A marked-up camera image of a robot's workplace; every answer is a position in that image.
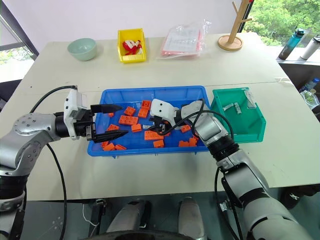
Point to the dark side shelf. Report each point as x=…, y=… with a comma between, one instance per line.
x=300, y=70

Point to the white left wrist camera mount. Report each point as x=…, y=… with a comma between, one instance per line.
x=73, y=100

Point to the black chair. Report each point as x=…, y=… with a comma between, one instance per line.
x=8, y=92

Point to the dark rounded silver shape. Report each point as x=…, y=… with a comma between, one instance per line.
x=130, y=215
x=191, y=217

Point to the green plastic bin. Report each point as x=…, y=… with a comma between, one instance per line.
x=250, y=130

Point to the wooden mug tree stand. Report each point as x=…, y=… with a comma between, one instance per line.
x=230, y=41

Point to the yellow plastic bin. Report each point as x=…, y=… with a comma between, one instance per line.
x=132, y=58

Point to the long orange plastic block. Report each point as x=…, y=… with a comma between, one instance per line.
x=152, y=135
x=128, y=120

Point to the large blue plastic bin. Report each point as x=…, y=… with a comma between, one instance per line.
x=150, y=151

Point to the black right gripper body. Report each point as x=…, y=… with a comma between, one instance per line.
x=161, y=122

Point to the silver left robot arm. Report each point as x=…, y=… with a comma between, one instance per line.
x=27, y=130

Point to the small orange plastic block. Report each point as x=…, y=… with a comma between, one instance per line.
x=167, y=133
x=111, y=114
x=195, y=137

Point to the red and white cloth item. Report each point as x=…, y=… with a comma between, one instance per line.
x=131, y=47

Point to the dark bottle with blue cap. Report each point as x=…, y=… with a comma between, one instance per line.
x=290, y=45

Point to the white bottle with black cap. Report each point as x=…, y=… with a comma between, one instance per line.
x=310, y=47

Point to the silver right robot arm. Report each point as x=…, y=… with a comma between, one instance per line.
x=212, y=125

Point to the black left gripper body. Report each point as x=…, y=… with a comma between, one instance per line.
x=83, y=125

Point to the clear plastic packet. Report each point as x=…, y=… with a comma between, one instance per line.
x=250, y=100

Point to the white tape scrap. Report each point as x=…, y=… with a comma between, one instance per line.
x=282, y=80

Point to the clear plastic water bottle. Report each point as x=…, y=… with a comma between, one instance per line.
x=310, y=91

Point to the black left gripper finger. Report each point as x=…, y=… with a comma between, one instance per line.
x=110, y=136
x=107, y=108

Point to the black table caster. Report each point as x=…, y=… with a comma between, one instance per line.
x=292, y=198

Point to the clear bag of papers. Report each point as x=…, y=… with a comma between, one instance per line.
x=181, y=41

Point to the pale green bowl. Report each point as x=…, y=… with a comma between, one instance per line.
x=82, y=50

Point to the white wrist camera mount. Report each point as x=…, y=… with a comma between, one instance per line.
x=162, y=107
x=73, y=100

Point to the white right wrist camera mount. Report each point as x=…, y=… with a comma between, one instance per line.
x=162, y=107

